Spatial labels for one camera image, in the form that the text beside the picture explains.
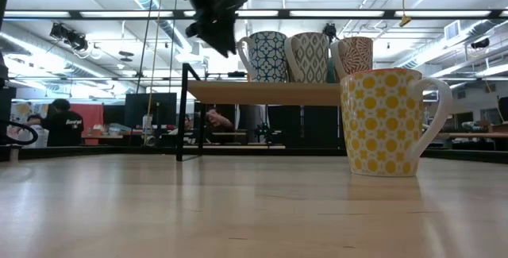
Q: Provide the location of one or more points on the silver ventilation duct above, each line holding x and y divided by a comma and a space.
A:
456, 29

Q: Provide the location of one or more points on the orange leaf patterned white mug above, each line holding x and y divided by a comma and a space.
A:
353, 53

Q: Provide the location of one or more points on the black aluminium rig frame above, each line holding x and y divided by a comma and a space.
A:
456, 155

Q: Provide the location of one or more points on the black track lights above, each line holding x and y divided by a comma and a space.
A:
67, 37

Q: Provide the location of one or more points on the blue lattice patterned white mug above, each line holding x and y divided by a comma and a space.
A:
266, 57

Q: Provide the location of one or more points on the grey diamond patterned white mug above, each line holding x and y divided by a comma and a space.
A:
309, 57

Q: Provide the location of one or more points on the black bar with light strips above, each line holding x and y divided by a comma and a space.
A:
389, 13

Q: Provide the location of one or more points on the red panel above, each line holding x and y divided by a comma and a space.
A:
92, 123

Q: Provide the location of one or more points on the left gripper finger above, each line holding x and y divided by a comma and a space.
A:
222, 37

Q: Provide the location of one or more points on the yellow dotted white mug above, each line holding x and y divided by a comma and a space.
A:
377, 123

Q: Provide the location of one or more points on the person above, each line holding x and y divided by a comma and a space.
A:
63, 127
218, 123

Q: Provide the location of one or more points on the small black device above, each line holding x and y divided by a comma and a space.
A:
264, 133

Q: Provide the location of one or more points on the wooden background desk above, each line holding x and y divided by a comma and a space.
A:
476, 135

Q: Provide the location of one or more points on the black background cabinet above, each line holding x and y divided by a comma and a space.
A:
317, 127

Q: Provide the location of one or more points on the wooden shelf with black legs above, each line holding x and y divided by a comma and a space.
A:
262, 93

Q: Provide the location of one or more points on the black ceiling dome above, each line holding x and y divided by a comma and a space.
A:
480, 43

